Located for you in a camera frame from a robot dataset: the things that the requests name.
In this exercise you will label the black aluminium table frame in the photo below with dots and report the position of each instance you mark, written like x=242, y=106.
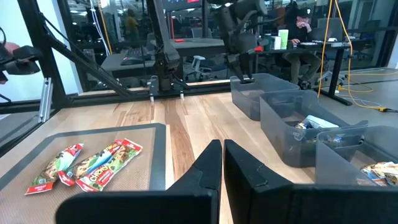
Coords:
x=40, y=46

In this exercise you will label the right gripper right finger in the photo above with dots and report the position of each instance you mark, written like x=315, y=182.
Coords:
x=311, y=205

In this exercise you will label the person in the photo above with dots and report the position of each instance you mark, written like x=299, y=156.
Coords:
x=132, y=23
x=298, y=31

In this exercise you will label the green white cup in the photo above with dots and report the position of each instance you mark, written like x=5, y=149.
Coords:
x=283, y=39

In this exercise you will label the white office chair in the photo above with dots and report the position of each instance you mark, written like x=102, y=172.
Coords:
x=199, y=62

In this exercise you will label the blue chewy granola bar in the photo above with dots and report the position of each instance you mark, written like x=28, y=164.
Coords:
x=321, y=122
x=301, y=125

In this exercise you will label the brown silicone baking mat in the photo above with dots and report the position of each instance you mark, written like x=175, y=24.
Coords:
x=31, y=211

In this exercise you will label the black office desk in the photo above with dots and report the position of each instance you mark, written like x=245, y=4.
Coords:
x=336, y=74

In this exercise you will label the dark grey desk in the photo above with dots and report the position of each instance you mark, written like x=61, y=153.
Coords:
x=112, y=63
x=202, y=46

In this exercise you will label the small white box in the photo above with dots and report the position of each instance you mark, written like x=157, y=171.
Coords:
x=275, y=43

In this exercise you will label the yellow chewy granola bar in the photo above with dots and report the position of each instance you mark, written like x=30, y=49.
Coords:
x=374, y=178
x=382, y=167

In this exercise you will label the black lit computer mouse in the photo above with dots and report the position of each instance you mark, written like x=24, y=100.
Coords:
x=128, y=59

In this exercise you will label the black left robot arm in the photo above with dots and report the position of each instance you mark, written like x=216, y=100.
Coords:
x=164, y=62

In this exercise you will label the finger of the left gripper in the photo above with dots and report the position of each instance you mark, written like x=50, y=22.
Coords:
x=238, y=68
x=248, y=67

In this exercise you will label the grey translucent plastic bin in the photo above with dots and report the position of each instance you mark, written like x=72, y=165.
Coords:
x=280, y=140
x=248, y=102
x=342, y=161

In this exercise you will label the black mounted device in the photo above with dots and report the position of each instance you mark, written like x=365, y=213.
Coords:
x=23, y=60

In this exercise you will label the silver aluminium bracket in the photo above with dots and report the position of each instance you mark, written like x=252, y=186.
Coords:
x=46, y=99

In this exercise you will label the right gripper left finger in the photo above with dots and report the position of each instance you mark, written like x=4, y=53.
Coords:
x=140, y=208

